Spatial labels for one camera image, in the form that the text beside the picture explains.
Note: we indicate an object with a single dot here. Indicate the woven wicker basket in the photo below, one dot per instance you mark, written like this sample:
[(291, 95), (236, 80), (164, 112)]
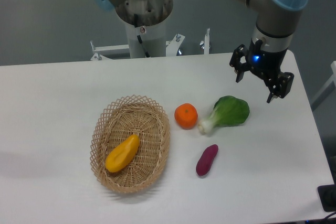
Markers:
[(124, 117)]

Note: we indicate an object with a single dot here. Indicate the white frame at right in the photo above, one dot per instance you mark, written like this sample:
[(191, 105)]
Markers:
[(326, 89)]

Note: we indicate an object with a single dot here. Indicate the purple sweet potato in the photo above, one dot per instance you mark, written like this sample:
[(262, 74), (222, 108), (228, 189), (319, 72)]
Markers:
[(205, 162)]

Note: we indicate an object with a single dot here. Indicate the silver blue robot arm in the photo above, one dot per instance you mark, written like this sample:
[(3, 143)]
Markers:
[(275, 25)]

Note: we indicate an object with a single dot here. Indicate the yellow mango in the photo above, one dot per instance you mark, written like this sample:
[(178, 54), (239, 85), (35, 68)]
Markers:
[(123, 154)]

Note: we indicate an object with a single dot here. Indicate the green bok choy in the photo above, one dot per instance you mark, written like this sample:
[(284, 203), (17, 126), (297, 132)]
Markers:
[(227, 111)]

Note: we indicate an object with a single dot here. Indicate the orange tangerine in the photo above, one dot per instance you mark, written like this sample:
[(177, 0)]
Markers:
[(186, 116)]

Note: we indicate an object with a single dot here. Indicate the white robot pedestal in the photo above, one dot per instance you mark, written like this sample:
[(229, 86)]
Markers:
[(145, 27)]

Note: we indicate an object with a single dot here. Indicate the black device at table edge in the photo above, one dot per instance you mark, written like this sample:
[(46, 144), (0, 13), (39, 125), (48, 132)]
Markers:
[(327, 197)]

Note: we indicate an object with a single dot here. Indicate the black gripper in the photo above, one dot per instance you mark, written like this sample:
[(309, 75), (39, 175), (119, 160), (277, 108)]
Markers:
[(265, 65)]

